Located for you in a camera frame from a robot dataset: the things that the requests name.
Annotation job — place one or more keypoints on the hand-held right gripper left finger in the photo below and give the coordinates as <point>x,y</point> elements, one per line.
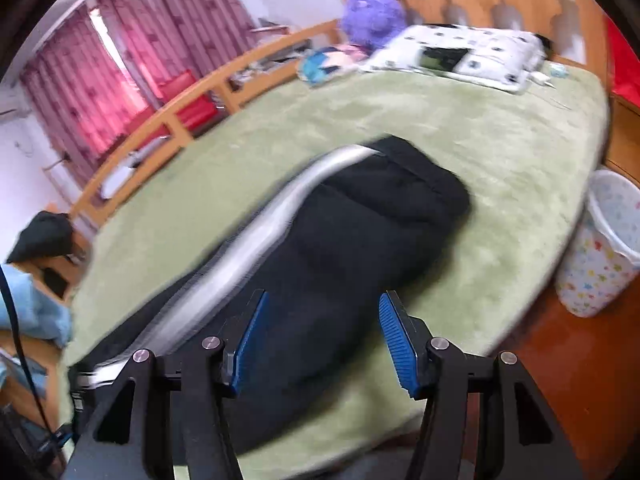
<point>250,342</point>

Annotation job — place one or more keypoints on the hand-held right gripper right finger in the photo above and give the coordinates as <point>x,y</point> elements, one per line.
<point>397,340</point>

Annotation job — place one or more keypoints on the black pants with white stripe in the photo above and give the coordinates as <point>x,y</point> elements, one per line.
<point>350,240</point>

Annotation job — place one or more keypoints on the blue fleece towel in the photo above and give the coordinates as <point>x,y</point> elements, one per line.
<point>35,305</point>

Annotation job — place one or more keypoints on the green fleece blanket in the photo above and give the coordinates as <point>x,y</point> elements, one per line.
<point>500,160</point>

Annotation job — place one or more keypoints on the black garment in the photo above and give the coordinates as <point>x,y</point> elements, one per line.
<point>40,237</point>

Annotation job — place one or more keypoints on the star print waste bin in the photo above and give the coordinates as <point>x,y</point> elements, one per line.
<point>595,260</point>

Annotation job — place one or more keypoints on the red chair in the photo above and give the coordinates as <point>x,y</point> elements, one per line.
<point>192,107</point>

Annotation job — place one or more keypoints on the pile of papers and boxes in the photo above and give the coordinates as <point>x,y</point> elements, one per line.
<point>270,60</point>

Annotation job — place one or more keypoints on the geometric patterned cushion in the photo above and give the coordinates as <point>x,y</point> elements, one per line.
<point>325,65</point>

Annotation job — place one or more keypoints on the white floral pillow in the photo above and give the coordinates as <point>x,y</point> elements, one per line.
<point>500,52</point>

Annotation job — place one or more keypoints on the pink floral curtain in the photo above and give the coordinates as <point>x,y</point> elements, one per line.
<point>125,60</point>

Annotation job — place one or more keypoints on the purple plush toy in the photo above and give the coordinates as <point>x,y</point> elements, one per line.
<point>372,17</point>

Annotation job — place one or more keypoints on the red cloth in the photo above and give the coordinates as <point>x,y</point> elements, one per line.
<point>622,60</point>

